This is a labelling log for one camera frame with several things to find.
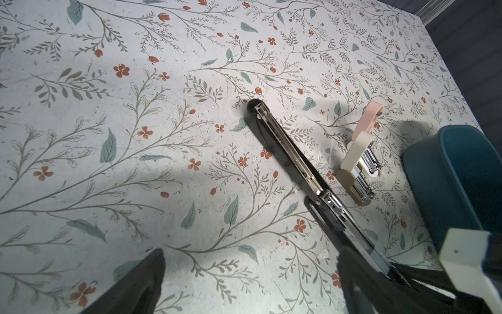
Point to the black long stapler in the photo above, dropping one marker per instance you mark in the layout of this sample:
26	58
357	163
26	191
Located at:
335	220

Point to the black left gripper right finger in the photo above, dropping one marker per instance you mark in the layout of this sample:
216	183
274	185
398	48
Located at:
368	291

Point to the aluminium corner post right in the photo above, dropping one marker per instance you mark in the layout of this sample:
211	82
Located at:
432	9

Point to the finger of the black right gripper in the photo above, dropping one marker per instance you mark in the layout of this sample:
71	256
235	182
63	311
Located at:
438	279

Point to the teal plastic tray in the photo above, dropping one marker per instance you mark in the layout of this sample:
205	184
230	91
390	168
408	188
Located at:
455	176

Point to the pink mini stapler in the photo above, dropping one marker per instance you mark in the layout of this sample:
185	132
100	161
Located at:
368	162

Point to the beige mini stapler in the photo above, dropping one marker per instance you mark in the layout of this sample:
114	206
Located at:
350	175

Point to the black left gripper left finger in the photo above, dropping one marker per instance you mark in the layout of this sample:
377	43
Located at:
137	292

